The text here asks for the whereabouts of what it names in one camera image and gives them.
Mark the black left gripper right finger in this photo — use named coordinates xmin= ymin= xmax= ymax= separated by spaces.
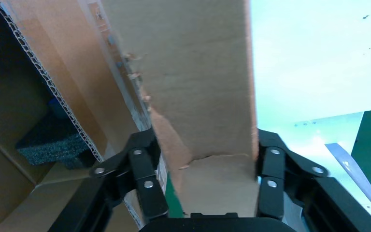
xmin=256 ymin=129 xmax=371 ymax=232

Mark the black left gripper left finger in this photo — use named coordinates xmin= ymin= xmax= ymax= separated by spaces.
xmin=48 ymin=128 xmax=170 ymax=232

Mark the small cardboard box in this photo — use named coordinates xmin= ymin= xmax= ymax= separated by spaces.
xmin=100 ymin=0 xmax=260 ymax=218

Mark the large cardboard box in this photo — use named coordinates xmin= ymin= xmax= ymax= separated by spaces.
xmin=0 ymin=0 xmax=162 ymax=232

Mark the dark foam block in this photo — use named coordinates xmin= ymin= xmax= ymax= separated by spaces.
xmin=15 ymin=107 xmax=100 ymax=170

